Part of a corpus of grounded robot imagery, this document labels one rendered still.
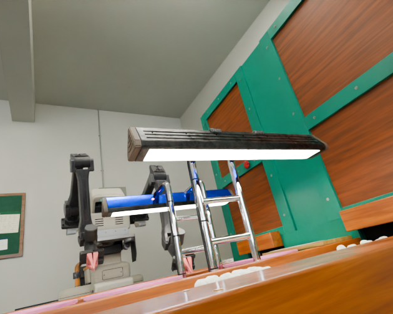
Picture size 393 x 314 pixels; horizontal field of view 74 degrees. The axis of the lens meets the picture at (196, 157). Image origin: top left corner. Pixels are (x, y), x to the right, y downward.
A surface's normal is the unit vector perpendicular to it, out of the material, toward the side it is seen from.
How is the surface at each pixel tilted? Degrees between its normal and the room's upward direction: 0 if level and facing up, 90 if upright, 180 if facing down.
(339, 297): 90
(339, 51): 90
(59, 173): 90
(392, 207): 90
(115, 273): 98
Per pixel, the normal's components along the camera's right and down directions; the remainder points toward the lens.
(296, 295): 0.40, -0.43
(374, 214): -0.89, 0.01
